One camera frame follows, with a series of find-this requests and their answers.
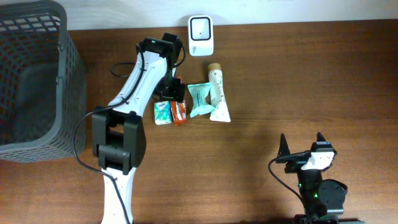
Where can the white barcode scanner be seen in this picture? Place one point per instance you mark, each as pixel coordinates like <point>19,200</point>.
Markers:
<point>201,36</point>

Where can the grey plastic mesh basket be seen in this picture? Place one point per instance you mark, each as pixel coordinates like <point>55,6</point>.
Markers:
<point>43,84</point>

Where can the teal snack packet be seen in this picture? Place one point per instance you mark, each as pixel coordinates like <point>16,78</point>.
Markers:
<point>199,93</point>

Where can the teal white tissue pack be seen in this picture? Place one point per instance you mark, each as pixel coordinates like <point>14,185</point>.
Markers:
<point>162,114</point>

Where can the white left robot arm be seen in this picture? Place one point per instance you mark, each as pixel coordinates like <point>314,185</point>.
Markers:
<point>119,140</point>

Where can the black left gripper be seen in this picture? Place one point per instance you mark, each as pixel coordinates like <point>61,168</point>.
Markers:
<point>178,91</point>

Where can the white cream tube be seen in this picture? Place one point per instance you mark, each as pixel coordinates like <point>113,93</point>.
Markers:
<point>217,96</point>

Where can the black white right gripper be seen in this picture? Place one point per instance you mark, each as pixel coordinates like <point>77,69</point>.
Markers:
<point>296,158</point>

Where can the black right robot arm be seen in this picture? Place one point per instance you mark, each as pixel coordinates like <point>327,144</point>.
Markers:
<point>322,199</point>

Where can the orange chocolate bar wrapper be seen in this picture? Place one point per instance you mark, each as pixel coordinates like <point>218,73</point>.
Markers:
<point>177,105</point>

